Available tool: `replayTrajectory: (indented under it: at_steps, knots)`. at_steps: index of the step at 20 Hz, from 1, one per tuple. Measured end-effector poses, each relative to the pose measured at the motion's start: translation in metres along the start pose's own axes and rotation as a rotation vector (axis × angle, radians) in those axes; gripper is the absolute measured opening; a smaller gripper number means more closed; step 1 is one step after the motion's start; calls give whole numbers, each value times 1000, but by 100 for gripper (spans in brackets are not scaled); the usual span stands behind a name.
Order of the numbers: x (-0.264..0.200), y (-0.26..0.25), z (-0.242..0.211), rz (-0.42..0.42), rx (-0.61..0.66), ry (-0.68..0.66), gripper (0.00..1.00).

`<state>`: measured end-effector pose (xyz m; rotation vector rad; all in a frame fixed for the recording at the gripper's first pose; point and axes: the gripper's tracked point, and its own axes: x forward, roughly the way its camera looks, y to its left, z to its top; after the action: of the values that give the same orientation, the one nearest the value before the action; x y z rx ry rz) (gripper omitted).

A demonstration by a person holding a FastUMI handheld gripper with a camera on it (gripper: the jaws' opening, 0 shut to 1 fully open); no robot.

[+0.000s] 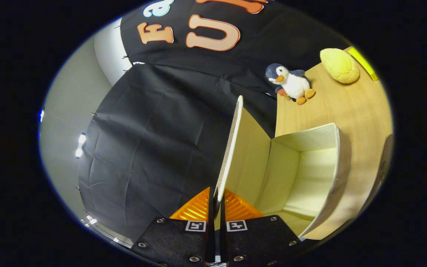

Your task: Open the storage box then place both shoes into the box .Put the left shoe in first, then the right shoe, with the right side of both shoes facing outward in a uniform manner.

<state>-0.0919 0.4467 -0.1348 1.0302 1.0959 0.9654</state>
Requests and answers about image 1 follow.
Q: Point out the yellow book with red circle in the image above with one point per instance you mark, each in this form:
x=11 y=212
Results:
x=363 y=63

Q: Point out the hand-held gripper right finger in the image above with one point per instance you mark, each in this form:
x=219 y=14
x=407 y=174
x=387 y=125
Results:
x=258 y=241

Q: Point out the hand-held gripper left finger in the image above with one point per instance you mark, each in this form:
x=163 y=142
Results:
x=184 y=241

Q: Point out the yellow round plush bun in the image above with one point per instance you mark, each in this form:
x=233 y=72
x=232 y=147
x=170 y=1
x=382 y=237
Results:
x=339 y=66

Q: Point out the beige fabric storage box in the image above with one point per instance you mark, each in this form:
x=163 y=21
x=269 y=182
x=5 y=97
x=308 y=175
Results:
x=310 y=174

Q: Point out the penguin plush toy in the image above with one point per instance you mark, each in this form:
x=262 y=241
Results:
x=295 y=84

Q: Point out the ceiling light panel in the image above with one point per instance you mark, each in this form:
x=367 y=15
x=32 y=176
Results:
x=81 y=140

